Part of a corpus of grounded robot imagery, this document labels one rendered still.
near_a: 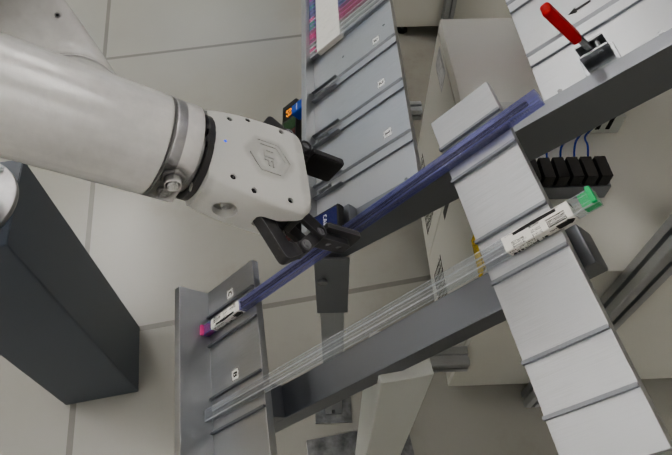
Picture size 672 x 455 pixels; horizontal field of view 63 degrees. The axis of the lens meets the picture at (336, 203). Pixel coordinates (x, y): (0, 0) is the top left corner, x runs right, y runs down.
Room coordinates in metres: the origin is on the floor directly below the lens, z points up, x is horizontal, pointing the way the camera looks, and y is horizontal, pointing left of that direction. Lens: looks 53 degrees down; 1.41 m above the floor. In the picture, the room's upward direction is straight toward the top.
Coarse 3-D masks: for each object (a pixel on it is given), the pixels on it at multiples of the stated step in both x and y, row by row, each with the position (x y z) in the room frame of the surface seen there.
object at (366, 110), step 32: (352, 32) 0.86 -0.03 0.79; (384, 32) 0.79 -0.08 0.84; (320, 64) 0.84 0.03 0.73; (352, 64) 0.77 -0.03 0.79; (384, 64) 0.71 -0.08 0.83; (320, 96) 0.74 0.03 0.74; (352, 96) 0.69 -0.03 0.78; (384, 96) 0.64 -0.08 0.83; (320, 128) 0.67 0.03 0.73; (352, 128) 0.62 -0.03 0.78; (384, 128) 0.58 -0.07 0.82; (352, 160) 0.56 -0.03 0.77; (384, 160) 0.52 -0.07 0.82; (416, 160) 0.49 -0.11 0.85; (320, 192) 0.53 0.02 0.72; (352, 192) 0.50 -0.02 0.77
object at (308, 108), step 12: (312, 72) 0.82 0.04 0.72; (312, 84) 0.79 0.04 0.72; (312, 96) 0.76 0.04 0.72; (312, 108) 0.72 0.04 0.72; (312, 120) 0.69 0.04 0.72; (312, 132) 0.66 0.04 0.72; (312, 144) 0.64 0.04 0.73; (312, 180) 0.56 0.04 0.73; (312, 192) 0.53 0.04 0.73; (312, 204) 0.51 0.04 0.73
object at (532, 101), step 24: (528, 96) 0.36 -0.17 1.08; (504, 120) 0.35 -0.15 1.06; (456, 144) 0.36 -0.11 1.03; (480, 144) 0.35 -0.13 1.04; (432, 168) 0.34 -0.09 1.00; (408, 192) 0.33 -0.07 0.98; (360, 216) 0.34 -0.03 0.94; (288, 264) 0.33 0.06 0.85; (312, 264) 0.32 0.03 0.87; (264, 288) 0.31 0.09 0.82
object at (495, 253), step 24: (576, 216) 0.24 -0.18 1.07; (456, 264) 0.24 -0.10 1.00; (480, 264) 0.23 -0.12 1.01; (432, 288) 0.23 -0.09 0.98; (384, 312) 0.23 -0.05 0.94; (408, 312) 0.22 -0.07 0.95; (336, 336) 0.22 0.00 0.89; (360, 336) 0.21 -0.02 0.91; (312, 360) 0.21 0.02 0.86; (264, 384) 0.20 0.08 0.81; (216, 408) 0.19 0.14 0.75
